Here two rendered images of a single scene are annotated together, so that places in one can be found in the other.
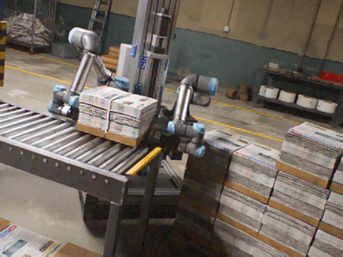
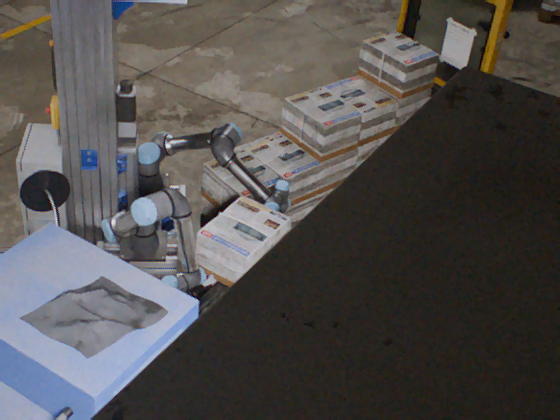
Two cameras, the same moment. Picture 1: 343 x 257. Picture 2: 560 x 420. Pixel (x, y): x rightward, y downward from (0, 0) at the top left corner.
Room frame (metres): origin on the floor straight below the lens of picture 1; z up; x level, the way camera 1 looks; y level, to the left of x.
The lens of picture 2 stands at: (1.15, 3.23, 3.44)
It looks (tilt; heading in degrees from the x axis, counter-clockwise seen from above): 37 degrees down; 285
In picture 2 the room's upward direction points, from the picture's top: 6 degrees clockwise
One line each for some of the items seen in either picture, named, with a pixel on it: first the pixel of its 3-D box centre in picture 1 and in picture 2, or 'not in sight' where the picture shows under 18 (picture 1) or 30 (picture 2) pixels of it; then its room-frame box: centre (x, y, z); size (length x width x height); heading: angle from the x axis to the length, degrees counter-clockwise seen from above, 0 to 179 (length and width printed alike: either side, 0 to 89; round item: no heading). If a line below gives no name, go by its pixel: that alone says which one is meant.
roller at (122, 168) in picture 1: (131, 161); not in sight; (1.73, 0.17, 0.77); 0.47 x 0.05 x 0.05; 166
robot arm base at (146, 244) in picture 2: not in sight; (143, 236); (2.53, 0.41, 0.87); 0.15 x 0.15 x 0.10
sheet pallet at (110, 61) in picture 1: (127, 62); not in sight; (8.61, 1.36, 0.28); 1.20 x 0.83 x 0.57; 76
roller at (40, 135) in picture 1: (46, 135); not in sight; (1.86, 0.68, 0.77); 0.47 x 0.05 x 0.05; 166
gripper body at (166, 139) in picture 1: (170, 141); not in sight; (2.05, -0.01, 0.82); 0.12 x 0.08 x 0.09; 76
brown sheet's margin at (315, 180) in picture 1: (309, 166); (318, 137); (2.00, -0.84, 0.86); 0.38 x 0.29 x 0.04; 147
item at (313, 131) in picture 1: (321, 134); (323, 106); (2.00, -0.85, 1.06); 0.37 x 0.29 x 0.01; 147
